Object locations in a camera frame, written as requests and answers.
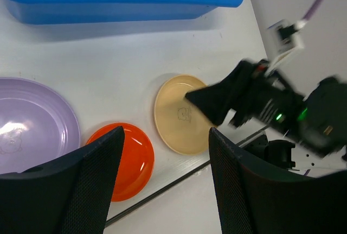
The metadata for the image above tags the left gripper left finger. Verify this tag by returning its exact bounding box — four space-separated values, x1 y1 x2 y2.
1 127 125 233

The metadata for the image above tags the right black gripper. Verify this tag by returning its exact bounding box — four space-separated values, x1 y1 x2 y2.
185 60 304 135

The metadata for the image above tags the yellow plate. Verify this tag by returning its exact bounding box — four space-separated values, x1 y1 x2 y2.
153 74 212 155

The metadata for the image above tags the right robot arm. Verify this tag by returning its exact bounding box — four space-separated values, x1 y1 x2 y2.
185 59 346 169

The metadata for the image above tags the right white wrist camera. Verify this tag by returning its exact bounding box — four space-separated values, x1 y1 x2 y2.
266 20 305 70

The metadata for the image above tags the purple plate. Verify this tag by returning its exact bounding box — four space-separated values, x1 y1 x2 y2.
1 77 81 174

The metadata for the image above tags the orange plate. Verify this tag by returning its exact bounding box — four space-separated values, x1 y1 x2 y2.
87 122 155 202

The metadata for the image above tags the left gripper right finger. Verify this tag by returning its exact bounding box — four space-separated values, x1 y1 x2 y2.
209 128 346 233

